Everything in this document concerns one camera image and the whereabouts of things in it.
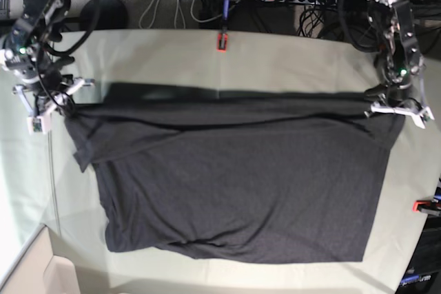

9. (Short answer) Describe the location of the light green table cloth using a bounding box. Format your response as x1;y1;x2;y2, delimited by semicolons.
1;30;440;293

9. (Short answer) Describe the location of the beige cardboard box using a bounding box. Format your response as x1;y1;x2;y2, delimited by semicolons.
1;224;80;294

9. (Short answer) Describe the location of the white cable loop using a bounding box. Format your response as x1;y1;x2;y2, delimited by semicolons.
139;0;204;30

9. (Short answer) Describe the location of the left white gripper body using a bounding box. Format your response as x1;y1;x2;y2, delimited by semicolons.
365;98;434;129

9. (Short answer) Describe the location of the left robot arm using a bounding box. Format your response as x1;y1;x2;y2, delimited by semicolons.
338;0;435;129

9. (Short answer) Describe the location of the black t-shirt with colourful print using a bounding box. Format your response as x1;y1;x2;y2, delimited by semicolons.
65;94;404;264

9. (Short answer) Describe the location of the red black clamp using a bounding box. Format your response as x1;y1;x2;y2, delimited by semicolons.
413;187;440;218
216;0;229;52

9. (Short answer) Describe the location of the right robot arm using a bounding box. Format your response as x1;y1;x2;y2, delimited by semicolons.
1;0;100;134

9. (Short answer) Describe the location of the black round stool base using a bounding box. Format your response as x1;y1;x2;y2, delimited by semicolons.
79;0;129;30

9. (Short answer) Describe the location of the red black clamp right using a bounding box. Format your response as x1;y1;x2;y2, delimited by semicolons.
413;187;440;218

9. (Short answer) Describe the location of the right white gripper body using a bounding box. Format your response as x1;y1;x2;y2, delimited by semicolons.
12;77;95;134

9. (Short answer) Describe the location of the red black clamp centre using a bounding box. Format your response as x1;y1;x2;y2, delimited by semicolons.
216;0;229;52

